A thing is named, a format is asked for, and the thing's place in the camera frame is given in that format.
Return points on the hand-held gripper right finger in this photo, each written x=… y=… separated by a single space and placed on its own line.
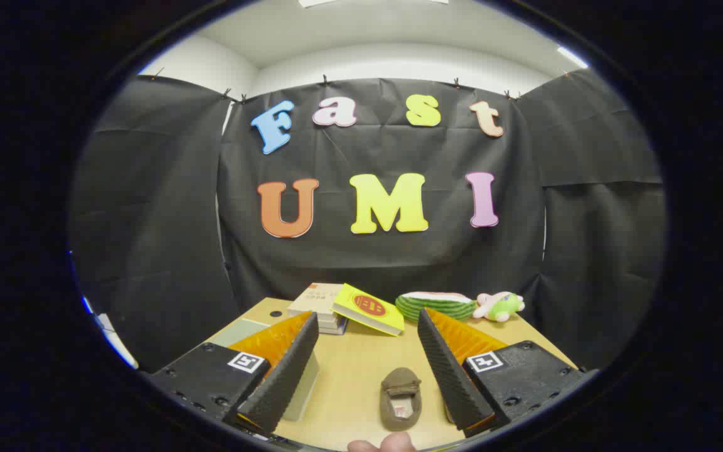
x=446 y=364

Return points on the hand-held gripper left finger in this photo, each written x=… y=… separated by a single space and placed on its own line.
x=292 y=367

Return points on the white fabric storage box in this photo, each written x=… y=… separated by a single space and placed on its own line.
x=304 y=389

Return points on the brown fuzzy shoe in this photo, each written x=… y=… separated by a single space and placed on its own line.
x=399 y=380

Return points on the blue-edged book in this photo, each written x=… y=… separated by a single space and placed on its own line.
x=335 y=330

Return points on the watermelon slice plush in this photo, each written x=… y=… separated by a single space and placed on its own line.
x=437 y=306

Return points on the white paperback book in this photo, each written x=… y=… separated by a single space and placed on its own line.
x=331 y=319

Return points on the beige paperback book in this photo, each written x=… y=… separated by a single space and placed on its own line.
x=314 y=298

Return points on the pink and green plush toy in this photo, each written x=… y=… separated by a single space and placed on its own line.
x=499 y=306

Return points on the yellow book red emblem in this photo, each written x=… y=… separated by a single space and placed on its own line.
x=368 y=307

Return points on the white side table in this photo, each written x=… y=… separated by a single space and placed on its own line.
x=117 y=339

